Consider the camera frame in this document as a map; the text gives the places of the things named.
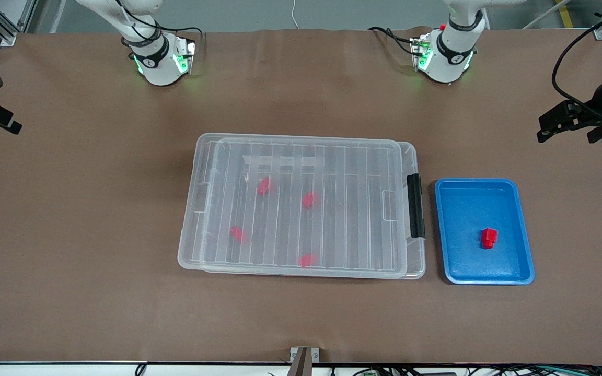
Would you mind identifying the black base cable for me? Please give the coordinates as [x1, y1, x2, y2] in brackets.
[368, 26, 418, 56]
[114, 0, 206, 53]

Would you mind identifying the black left base cable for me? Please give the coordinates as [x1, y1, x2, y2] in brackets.
[368, 26, 418, 56]

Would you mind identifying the brown table cover mat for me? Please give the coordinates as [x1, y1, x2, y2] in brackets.
[0, 26, 602, 365]

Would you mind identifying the clear plastic storage box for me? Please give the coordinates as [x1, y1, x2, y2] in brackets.
[196, 133, 427, 280]

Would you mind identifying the small metal bracket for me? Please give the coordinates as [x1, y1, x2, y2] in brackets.
[290, 347, 320, 364]

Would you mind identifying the black box latch handle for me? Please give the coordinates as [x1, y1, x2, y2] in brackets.
[407, 174, 426, 240]

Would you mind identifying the blue plastic tray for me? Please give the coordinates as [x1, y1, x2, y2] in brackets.
[434, 178, 536, 286]

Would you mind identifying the clear ribbed plastic lid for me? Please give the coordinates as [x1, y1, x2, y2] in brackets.
[178, 133, 407, 275]

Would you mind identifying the black right base cable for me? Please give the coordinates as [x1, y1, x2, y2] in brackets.
[114, 0, 206, 53]

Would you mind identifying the brown camera post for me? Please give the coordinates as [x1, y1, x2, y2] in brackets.
[291, 349, 313, 376]

